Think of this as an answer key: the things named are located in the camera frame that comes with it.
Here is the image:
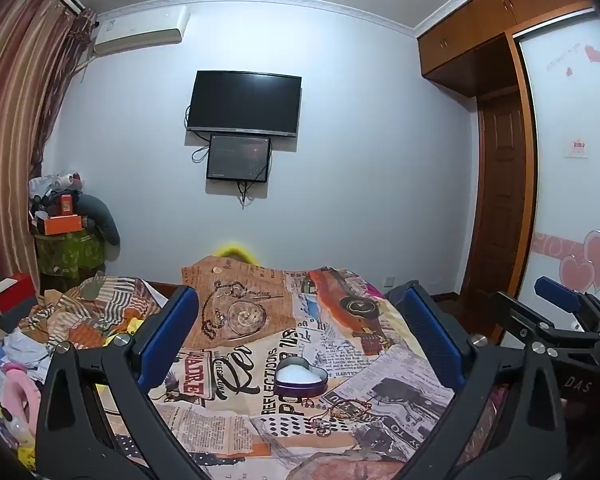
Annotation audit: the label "small black wall monitor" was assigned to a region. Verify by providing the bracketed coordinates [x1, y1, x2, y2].
[205, 134, 273, 184]

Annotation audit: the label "white air conditioner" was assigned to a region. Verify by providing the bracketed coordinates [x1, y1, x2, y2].
[93, 5, 191, 56]

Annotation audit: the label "black wall television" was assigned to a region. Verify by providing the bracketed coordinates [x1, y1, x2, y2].
[186, 70, 303, 138]

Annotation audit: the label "pile of clutter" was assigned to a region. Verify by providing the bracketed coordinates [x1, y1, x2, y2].
[28, 172, 84, 222]

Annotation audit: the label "flat orange box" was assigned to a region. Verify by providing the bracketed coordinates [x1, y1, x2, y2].
[43, 215, 84, 236]

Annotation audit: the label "pink plush slipper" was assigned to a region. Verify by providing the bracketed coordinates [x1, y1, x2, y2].
[0, 366, 44, 437]

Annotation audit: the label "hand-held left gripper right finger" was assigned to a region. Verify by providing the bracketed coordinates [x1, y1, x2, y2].
[386, 282, 569, 480]

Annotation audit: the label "red gold beaded bracelet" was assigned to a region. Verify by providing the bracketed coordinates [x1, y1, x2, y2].
[324, 395, 382, 424]

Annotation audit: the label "striped patterned quilt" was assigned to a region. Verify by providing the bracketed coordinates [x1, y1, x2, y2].
[9, 272, 172, 357]

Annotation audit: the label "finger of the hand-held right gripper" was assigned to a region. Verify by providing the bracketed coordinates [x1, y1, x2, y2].
[533, 276, 600, 333]
[487, 291, 600, 357]

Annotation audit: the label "newspaper print blanket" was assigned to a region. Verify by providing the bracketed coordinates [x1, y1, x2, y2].
[94, 255, 512, 480]

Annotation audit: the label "wooden overhead cabinet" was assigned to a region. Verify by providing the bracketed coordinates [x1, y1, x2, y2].
[416, 0, 600, 99]

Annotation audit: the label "red box white lid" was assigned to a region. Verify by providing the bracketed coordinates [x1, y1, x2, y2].
[0, 272, 36, 314]

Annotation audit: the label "striped brown curtain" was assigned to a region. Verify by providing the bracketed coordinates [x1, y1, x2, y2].
[0, 0, 100, 326]

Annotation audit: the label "purple heart-shaped tin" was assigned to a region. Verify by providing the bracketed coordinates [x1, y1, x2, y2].
[273, 357, 329, 399]

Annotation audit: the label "brown wooden door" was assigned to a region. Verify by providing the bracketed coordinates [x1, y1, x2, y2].
[474, 91, 530, 307]

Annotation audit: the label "pale blue white cloth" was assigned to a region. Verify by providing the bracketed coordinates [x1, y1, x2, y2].
[2, 329, 52, 382]

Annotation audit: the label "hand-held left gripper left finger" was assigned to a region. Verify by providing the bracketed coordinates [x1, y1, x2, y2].
[35, 284, 212, 480]

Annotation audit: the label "yellow plastic object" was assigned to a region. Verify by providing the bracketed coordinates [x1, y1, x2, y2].
[214, 243, 259, 264]

